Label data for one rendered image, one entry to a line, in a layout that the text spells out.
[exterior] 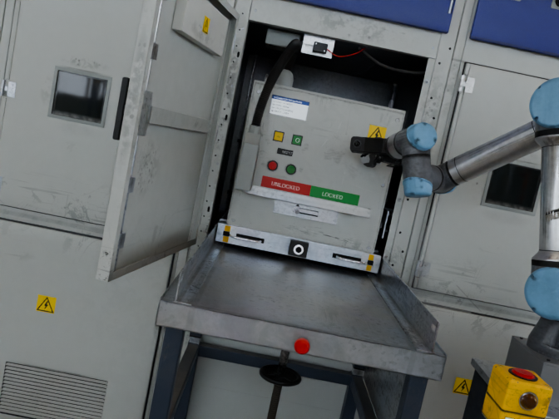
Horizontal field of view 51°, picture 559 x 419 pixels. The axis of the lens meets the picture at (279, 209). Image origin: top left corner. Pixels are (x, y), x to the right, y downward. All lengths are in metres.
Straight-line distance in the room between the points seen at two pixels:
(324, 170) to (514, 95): 0.64
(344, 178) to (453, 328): 0.61
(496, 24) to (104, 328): 1.58
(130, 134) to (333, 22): 0.86
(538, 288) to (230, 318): 0.68
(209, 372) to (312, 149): 0.82
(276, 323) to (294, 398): 0.83
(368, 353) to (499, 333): 0.87
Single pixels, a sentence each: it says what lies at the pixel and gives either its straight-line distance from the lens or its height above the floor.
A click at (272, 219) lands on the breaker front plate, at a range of 1.88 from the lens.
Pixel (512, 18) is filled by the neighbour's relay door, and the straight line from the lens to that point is 2.01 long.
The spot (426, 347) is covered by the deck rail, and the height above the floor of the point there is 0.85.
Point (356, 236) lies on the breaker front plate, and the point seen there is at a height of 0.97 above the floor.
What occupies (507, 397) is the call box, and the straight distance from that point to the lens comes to 1.13.
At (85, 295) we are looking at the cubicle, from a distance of 2.02.
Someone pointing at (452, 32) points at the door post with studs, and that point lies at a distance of 1.97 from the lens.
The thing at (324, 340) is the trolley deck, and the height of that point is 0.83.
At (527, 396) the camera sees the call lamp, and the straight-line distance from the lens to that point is 1.13.
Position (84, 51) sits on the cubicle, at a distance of 1.96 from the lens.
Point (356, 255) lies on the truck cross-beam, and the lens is 1.91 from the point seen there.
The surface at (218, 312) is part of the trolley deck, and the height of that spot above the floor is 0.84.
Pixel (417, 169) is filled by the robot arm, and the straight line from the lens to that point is 1.57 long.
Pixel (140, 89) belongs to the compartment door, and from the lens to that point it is 1.30.
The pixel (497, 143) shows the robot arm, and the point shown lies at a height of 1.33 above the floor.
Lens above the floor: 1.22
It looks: 7 degrees down
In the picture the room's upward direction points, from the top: 12 degrees clockwise
